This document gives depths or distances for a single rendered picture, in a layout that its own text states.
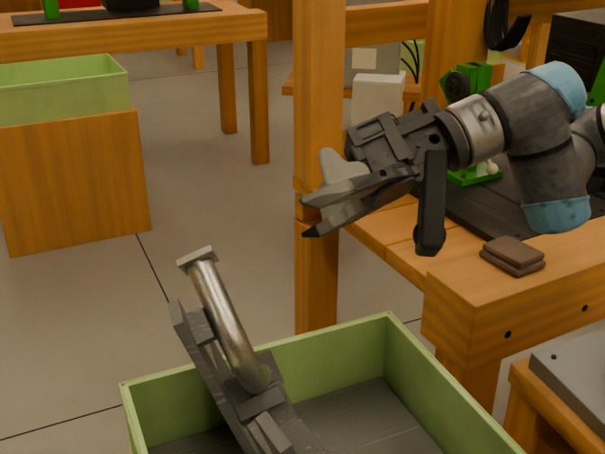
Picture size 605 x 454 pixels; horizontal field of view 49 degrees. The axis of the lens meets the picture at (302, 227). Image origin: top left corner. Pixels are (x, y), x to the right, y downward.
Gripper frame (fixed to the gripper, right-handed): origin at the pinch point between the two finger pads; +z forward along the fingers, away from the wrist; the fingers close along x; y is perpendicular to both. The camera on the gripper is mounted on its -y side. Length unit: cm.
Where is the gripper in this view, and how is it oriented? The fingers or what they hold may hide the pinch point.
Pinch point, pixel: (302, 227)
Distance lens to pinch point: 73.0
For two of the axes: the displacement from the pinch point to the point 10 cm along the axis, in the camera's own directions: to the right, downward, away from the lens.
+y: -4.2, -8.8, 2.3
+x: -0.1, -2.4, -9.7
